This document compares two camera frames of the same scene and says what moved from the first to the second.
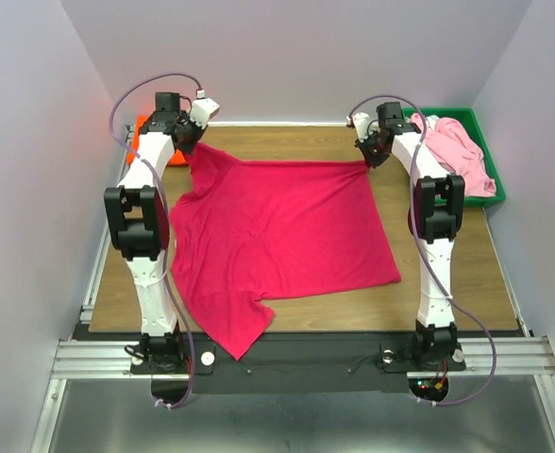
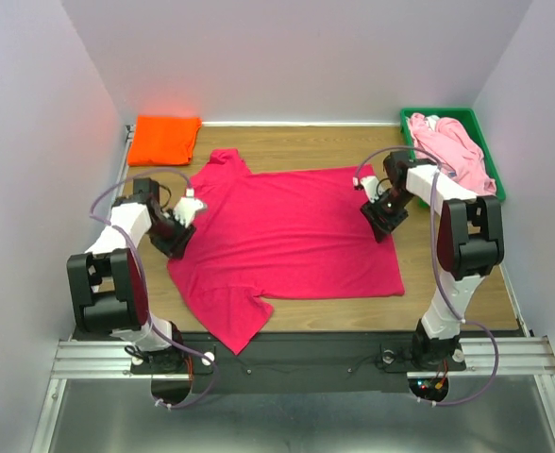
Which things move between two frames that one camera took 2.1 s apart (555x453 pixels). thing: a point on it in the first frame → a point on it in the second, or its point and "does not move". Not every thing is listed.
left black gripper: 187,147 → 176,247
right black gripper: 373,160 → 371,210
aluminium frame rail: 481,356 does not move
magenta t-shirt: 248,235 does not move
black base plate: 285,362 does not move
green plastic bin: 467,116 does not move
